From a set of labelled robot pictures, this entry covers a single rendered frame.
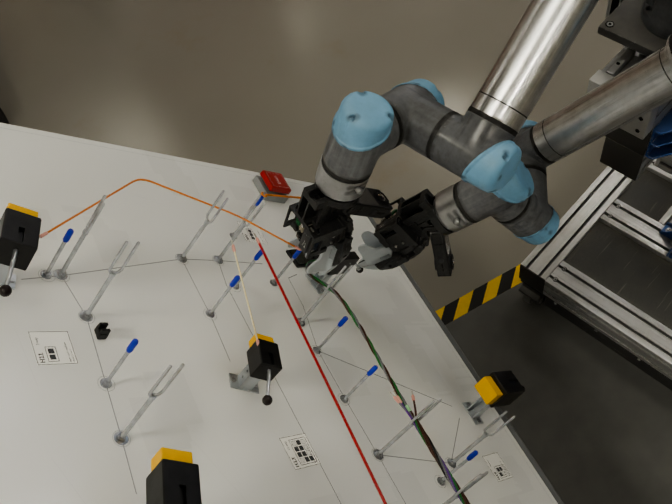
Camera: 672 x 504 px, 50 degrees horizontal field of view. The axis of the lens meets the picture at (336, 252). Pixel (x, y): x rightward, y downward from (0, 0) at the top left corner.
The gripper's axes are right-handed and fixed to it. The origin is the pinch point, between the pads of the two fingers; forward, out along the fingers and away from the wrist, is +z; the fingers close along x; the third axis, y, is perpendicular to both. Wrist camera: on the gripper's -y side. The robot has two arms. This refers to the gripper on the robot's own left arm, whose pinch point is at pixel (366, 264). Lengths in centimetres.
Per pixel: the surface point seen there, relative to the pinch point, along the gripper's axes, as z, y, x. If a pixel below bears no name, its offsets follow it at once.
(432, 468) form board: -8.4, -16.2, 36.1
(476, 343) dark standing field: 39, -84, -59
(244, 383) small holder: -2.2, 17.4, 40.4
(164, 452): -12, 29, 61
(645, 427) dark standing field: 2, -119, -38
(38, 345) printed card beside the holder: 3, 43, 50
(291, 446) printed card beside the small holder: -4.6, 8.4, 45.7
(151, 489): -11, 29, 64
